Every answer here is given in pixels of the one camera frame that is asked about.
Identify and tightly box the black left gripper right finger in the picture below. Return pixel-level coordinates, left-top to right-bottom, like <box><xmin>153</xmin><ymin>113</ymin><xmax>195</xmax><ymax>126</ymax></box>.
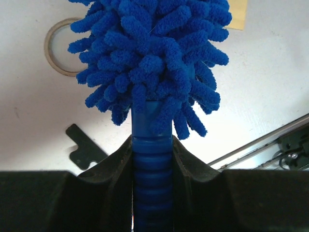
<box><xmin>173</xmin><ymin>138</ymin><xmax>309</xmax><ymax>232</ymax></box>

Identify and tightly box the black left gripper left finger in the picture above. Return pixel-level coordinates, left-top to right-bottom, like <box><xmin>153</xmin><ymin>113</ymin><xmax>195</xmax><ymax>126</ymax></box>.
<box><xmin>0</xmin><ymin>137</ymin><xmax>133</xmax><ymax>232</ymax></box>

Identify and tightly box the blue microfiber duster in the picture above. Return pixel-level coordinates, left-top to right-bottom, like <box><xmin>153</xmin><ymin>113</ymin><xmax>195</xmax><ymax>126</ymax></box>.
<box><xmin>68</xmin><ymin>0</ymin><xmax>232</xmax><ymax>232</ymax></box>

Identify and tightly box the black T-shaped part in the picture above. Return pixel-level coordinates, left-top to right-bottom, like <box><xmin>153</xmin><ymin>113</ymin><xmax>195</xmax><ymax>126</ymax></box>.
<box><xmin>66</xmin><ymin>124</ymin><xmax>108</xmax><ymax>171</ymax></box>

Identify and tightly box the roll of masking tape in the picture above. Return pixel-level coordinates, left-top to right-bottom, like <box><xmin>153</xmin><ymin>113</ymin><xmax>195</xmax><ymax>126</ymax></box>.
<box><xmin>43</xmin><ymin>17</ymin><xmax>81</xmax><ymax>77</ymax></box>

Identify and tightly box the metal rail with mounts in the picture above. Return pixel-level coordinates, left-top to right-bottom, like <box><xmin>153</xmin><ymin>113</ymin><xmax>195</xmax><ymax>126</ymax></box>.
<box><xmin>208</xmin><ymin>114</ymin><xmax>309</xmax><ymax>172</ymax></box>

